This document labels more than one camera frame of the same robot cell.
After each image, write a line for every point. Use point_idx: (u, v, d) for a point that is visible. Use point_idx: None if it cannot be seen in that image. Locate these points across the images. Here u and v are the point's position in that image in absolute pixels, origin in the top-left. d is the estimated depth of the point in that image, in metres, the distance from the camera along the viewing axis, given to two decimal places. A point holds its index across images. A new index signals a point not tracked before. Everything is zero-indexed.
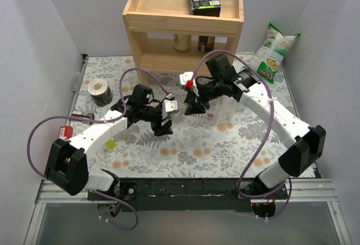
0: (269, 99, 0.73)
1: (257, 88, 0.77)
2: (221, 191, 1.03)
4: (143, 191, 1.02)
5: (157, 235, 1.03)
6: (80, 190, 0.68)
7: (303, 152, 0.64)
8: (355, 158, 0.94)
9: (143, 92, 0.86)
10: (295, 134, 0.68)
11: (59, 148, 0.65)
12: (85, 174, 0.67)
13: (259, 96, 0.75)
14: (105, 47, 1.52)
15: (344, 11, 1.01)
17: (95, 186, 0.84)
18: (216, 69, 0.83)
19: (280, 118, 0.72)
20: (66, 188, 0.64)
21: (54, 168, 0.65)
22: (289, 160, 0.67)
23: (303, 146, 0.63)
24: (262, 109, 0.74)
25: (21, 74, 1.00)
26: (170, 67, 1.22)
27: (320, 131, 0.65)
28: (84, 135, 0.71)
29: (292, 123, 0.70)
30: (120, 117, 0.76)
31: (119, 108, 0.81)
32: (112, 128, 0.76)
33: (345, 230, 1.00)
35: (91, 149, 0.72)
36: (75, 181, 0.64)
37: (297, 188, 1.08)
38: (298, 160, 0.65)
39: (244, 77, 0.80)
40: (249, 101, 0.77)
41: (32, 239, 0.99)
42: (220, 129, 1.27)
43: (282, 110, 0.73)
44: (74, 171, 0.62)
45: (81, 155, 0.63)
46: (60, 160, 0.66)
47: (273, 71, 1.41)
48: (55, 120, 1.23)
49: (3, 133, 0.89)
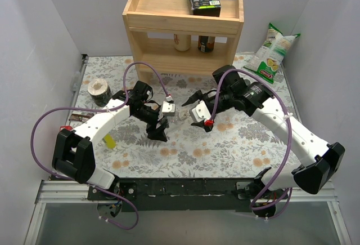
0: (285, 116, 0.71)
1: (271, 102, 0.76)
2: (221, 191, 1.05)
4: (143, 191, 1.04)
5: (157, 236, 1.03)
6: (87, 179, 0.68)
7: (324, 173, 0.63)
8: (355, 158, 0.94)
9: (145, 88, 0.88)
10: (314, 154, 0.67)
11: (64, 138, 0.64)
12: (92, 163, 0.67)
13: (274, 111, 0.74)
14: (105, 47, 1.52)
15: (343, 12, 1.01)
17: (98, 181, 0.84)
18: (226, 83, 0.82)
19: (298, 136, 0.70)
20: (73, 177, 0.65)
21: (61, 158, 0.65)
22: (307, 179, 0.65)
23: (324, 167, 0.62)
24: (278, 126, 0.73)
25: (21, 74, 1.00)
26: (170, 67, 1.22)
27: (339, 148, 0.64)
28: (89, 124, 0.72)
29: (311, 141, 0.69)
30: (121, 106, 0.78)
31: (121, 97, 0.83)
32: (115, 116, 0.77)
33: (345, 230, 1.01)
35: (96, 138, 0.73)
36: (82, 169, 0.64)
37: (297, 188, 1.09)
38: (318, 180, 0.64)
39: (256, 91, 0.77)
40: (264, 117, 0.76)
41: (32, 239, 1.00)
42: (220, 129, 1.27)
43: (300, 127, 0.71)
44: (81, 159, 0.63)
45: (87, 142, 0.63)
46: (66, 150, 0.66)
47: (273, 71, 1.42)
48: (55, 120, 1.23)
49: (3, 133, 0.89)
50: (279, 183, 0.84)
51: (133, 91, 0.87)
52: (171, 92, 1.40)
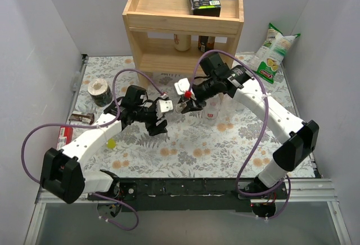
0: (264, 96, 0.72)
1: (251, 83, 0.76)
2: (221, 191, 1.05)
4: (143, 191, 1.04)
5: (158, 236, 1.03)
6: (77, 198, 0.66)
7: (298, 147, 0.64)
8: (355, 159, 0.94)
9: (136, 93, 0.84)
10: (289, 130, 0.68)
11: (52, 157, 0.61)
12: (81, 182, 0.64)
13: (253, 92, 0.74)
14: (105, 47, 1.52)
15: (343, 12, 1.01)
17: (94, 188, 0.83)
18: (210, 67, 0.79)
19: (274, 114, 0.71)
20: (62, 197, 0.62)
21: (49, 178, 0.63)
22: (284, 155, 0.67)
23: (298, 142, 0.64)
24: (256, 105, 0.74)
25: (21, 74, 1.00)
26: (169, 67, 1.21)
27: (313, 127, 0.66)
28: (77, 142, 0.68)
29: (286, 119, 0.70)
30: (113, 121, 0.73)
31: (112, 110, 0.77)
32: (106, 133, 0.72)
33: (345, 230, 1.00)
35: (86, 157, 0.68)
36: (70, 190, 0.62)
37: (297, 188, 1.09)
38: (293, 156, 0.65)
39: (238, 73, 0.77)
40: (243, 98, 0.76)
41: (32, 238, 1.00)
42: (220, 129, 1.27)
43: (277, 105, 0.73)
44: (69, 180, 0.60)
45: (75, 163, 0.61)
46: (54, 169, 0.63)
47: (273, 71, 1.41)
48: (55, 120, 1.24)
49: (3, 133, 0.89)
50: (274, 177, 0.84)
51: (124, 100, 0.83)
52: (171, 92, 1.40)
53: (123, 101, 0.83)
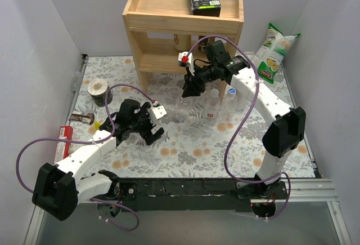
0: (256, 82, 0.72)
1: (247, 71, 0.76)
2: (221, 191, 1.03)
4: (143, 191, 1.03)
5: (157, 235, 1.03)
6: (71, 213, 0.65)
7: (282, 130, 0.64)
8: (355, 159, 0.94)
9: (130, 108, 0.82)
10: (275, 113, 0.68)
11: (45, 173, 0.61)
12: (75, 197, 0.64)
13: (247, 78, 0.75)
14: (105, 47, 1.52)
15: (343, 12, 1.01)
17: (91, 194, 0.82)
18: (211, 53, 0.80)
19: (263, 98, 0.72)
20: (54, 213, 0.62)
21: (42, 194, 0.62)
22: (270, 138, 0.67)
23: (282, 124, 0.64)
24: (248, 90, 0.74)
25: (21, 74, 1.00)
26: (169, 67, 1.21)
27: (300, 112, 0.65)
28: (72, 159, 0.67)
29: (274, 103, 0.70)
30: (108, 137, 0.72)
31: (107, 127, 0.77)
32: (100, 148, 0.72)
33: (345, 230, 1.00)
35: (80, 173, 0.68)
36: (64, 205, 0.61)
37: (297, 188, 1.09)
38: (277, 138, 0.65)
39: (235, 61, 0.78)
40: (238, 84, 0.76)
41: (32, 238, 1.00)
42: (220, 129, 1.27)
43: (267, 91, 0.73)
44: (62, 196, 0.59)
45: (70, 178, 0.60)
46: (48, 185, 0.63)
47: (273, 71, 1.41)
48: (54, 120, 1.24)
49: (3, 133, 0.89)
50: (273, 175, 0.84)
51: (118, 115, 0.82)
52: (171, 92, 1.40)
53: (118, 114, 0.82)
